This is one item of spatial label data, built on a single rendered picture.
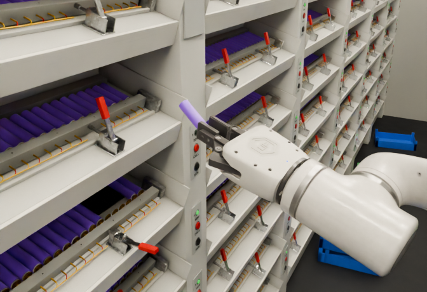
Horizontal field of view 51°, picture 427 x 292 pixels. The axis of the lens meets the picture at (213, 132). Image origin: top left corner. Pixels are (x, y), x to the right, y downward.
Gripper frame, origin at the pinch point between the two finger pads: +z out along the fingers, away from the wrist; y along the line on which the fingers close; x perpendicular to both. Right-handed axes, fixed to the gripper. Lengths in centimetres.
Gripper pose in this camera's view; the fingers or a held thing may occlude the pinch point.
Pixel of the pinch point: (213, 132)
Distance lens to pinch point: 69.8
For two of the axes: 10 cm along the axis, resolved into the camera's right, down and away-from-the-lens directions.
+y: -6.7, 3.6, -6.5
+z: -7.4, -4.6, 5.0
